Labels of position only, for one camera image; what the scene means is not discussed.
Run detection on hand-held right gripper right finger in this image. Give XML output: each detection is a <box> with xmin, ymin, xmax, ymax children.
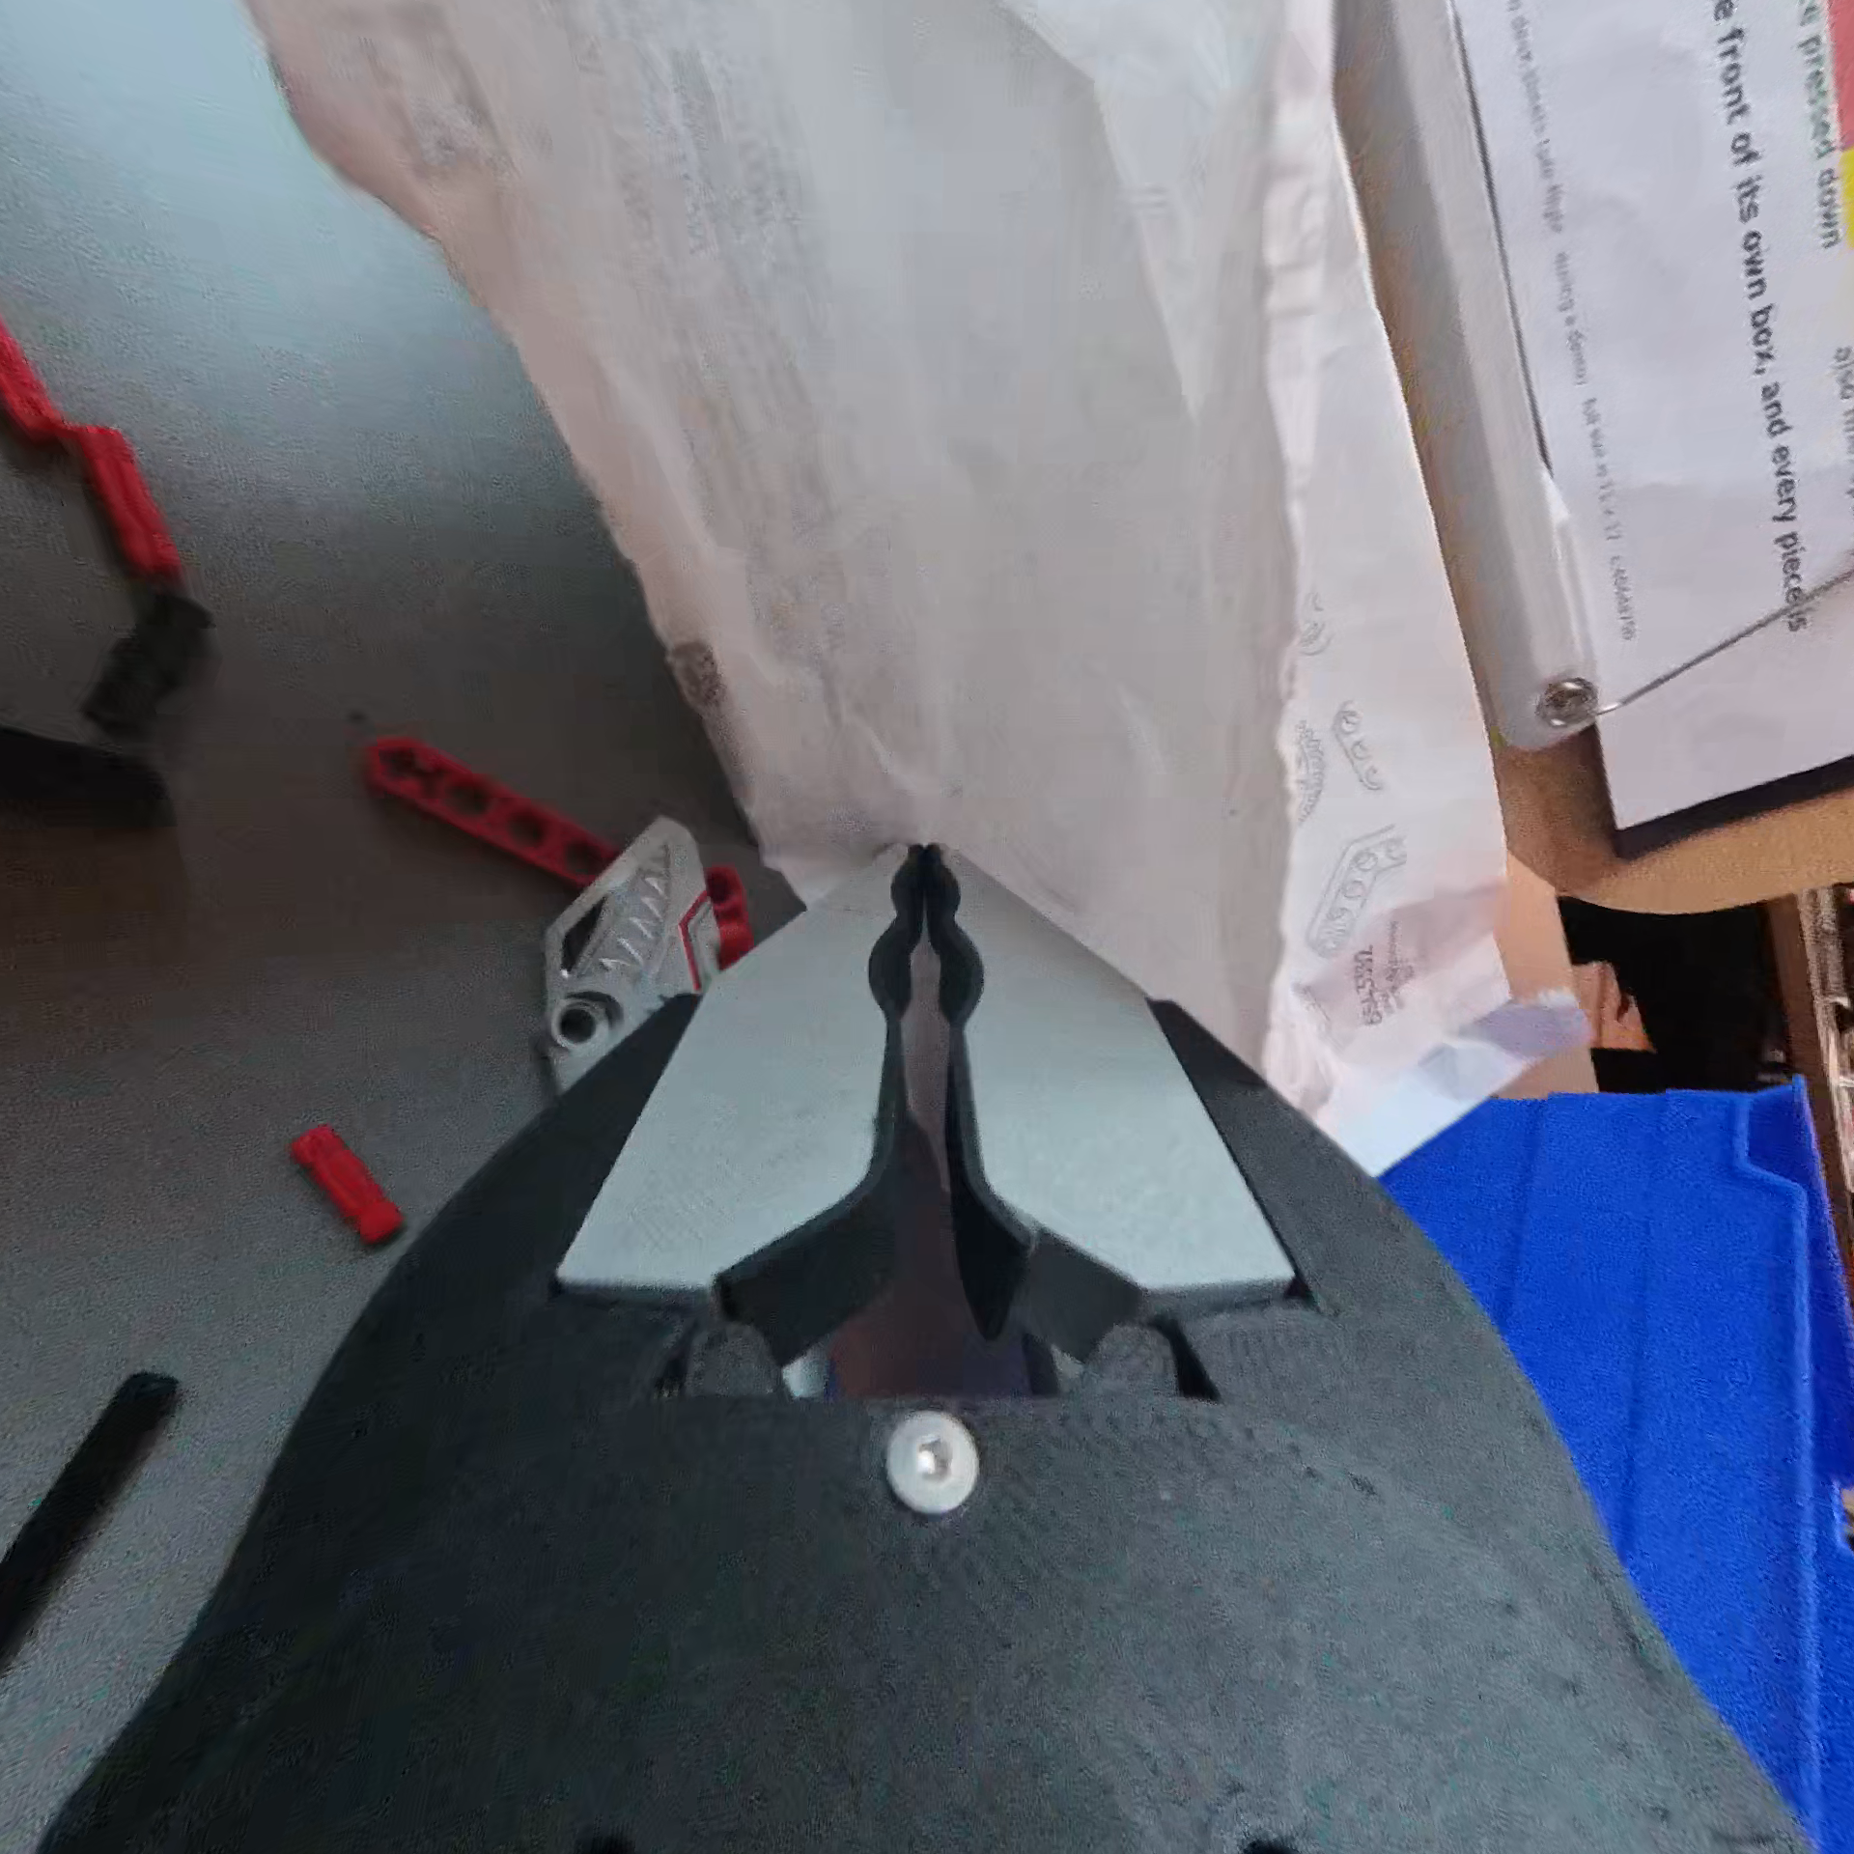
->
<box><xmin>929</xmin><ymin>848</ymin><xmax>1298</xmax><ymax>1361</ymax></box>

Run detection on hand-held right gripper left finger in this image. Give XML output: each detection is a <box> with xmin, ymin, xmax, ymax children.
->
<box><xmin>557</xmin><ymin>842</ymin><xmax>929</xmax><ymax>1361</ymax></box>

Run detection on red lego beam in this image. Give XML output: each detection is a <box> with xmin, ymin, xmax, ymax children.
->
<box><xmin>361</xmin><ymin>735</ymin><xmax>622</xmax><ymax>888</ymax></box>
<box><xmin>0</xmin><ymin>318</ymin><xmax>182</xmax><ymax>579</ymax></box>

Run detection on blue plastic bin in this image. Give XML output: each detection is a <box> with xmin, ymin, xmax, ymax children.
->
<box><xmin>1376</xmin><ymin>1079</ymin><xmax>1854</xmax><ymax>1854</ymax></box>

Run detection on printed paper bag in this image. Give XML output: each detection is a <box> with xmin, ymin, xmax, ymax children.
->
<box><xmin>241</xmin><ymin>0</ymin><xmax>1518</xmax><ymax>1133</ymax></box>

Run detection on red lego pin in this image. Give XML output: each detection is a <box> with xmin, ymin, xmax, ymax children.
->
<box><xmin>290</xmin><ymin>1126</ymin><xmax>402</xmax><ymax>1250</ymax></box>

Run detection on long black lego axle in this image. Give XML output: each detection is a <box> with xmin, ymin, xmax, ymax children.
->
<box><xmin>0</xmin><ymin>1373</ymin><xmax>182</xmax><ymax>1652</ymax></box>

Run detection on black lego beam blue pins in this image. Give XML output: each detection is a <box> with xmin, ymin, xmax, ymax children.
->
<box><xmin>0</xmin><ymin>725</ymin><xmax>176</xmax><ymax>827</ymax></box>

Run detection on black lego pin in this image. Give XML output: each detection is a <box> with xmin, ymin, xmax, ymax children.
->
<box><xmin>78</xmin><ymin>588</ymin><xmax>216</xmax><ymax>737</ymax></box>

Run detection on instruction sheet on stand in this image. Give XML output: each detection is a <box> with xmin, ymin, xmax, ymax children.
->
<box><xmin>1333</xmin><ymin>0</ymin><xmax>1854</xmax><ymax>917</ymax></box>

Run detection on clear clip bar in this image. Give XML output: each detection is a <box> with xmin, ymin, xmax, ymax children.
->
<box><xmin>1333</xmin><ymin>0</ymin><xmax>1601</xmax><ymax>753</ymax></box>

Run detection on printed instruction sheet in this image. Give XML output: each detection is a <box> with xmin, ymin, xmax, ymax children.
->
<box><xmin>1447</xmin><ymin>0</ymin><xmax>1854</xmax><ymax>829</ymax></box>

